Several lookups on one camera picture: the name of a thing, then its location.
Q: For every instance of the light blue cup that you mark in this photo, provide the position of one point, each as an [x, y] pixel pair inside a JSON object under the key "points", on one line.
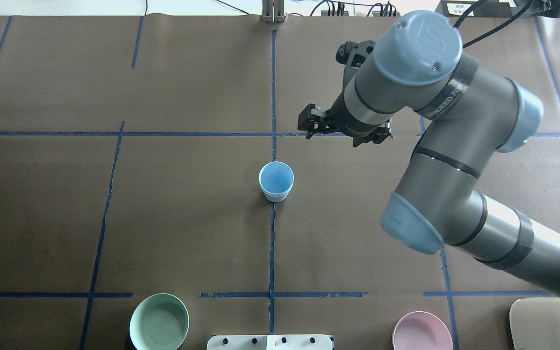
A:
{"points": [[276, 180]]}

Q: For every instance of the green bowl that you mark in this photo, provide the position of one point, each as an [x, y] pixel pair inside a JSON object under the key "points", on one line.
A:
{"points": [[159, 322]]}

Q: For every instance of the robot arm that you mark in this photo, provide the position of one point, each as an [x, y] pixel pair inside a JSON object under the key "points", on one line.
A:
{"points": [[474, 112]]}

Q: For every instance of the aluminium frame post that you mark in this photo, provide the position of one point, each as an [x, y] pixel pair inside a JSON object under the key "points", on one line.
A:
{"points": [[273, 11]]}

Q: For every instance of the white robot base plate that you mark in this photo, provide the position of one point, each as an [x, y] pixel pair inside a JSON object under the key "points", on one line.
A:
{"points": [[271, 342]]}

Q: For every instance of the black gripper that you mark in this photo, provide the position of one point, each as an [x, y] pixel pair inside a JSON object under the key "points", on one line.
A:
{"points": [[341, 118]]}

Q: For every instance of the pink bowl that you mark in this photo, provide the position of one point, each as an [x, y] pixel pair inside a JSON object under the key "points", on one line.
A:
{"points": [[421, 331]]}

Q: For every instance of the black box with label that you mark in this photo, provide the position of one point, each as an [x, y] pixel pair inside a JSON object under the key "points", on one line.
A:
{"points": [[488, 9]]}

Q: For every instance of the cream toaster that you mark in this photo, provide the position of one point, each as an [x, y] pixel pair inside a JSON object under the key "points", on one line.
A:
{"points": [[534, 323]]}

